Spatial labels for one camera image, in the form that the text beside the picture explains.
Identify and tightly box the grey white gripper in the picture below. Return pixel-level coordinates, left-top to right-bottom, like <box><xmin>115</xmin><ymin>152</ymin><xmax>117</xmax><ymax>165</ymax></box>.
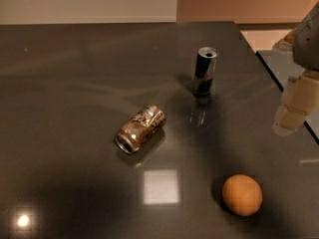
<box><xmin>272</xmin><ymin>2</ymin><xmax>319</xmax><ymax>136</ymax></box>

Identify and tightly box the orange fruit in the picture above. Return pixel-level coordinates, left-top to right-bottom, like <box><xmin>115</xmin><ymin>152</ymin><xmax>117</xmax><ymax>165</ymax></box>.
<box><xmin>222</xmin><ymin>174</ymin><xmax>263</xmax><ymax>216</ymax></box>

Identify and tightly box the slim dark energy drink can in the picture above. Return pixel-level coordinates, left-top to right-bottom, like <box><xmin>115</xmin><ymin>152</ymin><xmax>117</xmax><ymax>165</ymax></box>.
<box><xmin>192</xmin><ymin>47</ymin><xmax>218</xmax><ymax>97</ymax></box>

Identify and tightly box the orange soda can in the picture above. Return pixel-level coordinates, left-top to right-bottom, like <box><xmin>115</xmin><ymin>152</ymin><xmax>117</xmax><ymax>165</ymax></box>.
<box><xmin>115</xmin><ymin>105</ymin><xmax>166</xmax><ymax>154</ymax></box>

